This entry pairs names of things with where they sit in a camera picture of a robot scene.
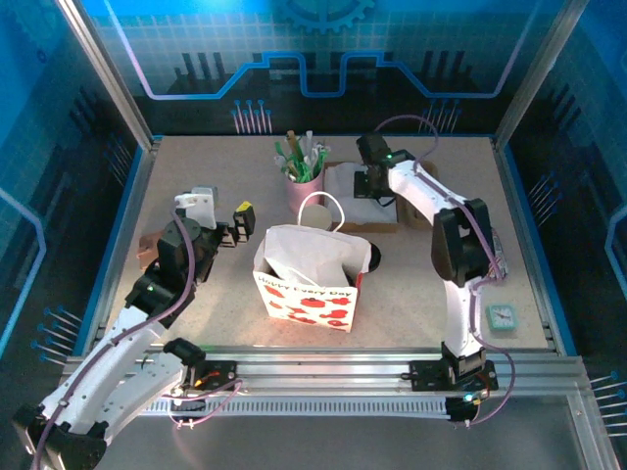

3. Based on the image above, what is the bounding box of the flag print wrapped packet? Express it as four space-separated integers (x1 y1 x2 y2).
491 228 510 283

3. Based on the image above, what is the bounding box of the aluminium side rail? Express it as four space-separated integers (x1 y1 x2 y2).
72 136 164 353
492 136 560 353

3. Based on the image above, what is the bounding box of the black controller box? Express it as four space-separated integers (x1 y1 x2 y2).
445 394 484 425

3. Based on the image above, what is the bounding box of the aluminium frame post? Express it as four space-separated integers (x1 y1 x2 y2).
57 0 156 151
493 0 592 148

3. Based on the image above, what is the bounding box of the small brown pastry box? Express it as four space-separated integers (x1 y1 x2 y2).
138 230 170 271

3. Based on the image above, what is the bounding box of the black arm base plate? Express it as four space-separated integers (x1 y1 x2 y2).
408 359 500 393
148 359 240 393

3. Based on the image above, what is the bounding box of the small teal packet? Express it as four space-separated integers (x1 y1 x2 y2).
484 302 520 338

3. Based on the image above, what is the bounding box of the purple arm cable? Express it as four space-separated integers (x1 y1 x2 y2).
374 115 515 431
31 210 244 470

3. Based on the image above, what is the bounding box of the white cable connector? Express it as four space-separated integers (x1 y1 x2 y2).
169 391 207 412

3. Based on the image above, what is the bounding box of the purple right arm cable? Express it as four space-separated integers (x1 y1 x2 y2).
374 115 515 431

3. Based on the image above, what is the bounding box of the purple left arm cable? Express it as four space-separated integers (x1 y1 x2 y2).
31 210 244 470

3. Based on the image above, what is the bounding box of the red white paper gift bag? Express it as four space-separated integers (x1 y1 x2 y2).
252 191 371 334

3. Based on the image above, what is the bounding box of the brown pulp cup carrier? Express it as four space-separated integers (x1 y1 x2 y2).
397 159 440 229

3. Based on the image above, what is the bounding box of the aluminium front beam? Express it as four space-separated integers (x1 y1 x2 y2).
58 346 589 400

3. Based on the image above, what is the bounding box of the white slotted cable duct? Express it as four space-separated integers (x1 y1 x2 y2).
76 397 455 418

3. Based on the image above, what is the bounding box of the white napkin stack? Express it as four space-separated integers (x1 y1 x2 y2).
326 164 398 225

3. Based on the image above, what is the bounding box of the pink straw holder cup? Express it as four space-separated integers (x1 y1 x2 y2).
285 170 325 214

